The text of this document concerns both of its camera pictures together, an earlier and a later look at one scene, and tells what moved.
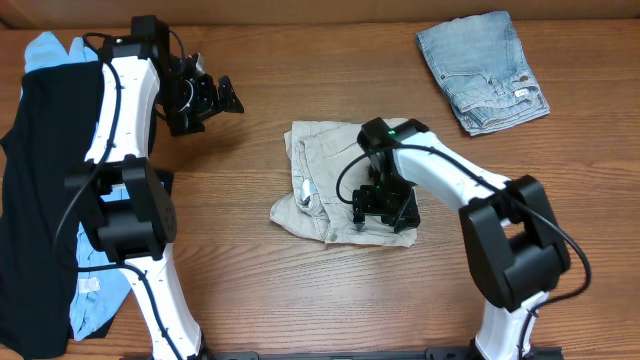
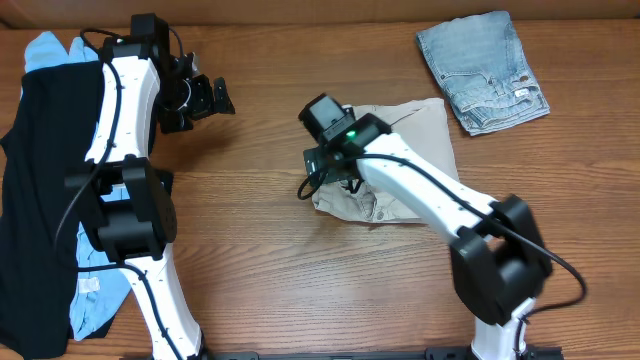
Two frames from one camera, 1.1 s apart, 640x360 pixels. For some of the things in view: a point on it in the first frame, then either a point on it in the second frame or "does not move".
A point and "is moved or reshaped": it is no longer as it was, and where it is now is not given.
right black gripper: x=370 y=205 to x=327 y=167
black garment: x=51 y=135 does not move
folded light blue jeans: x=480 y=61 does not move
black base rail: x=429 y=354 does not move
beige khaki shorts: x=318 y=152 is moved or reshaped
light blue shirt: x=97 y=288 does not move
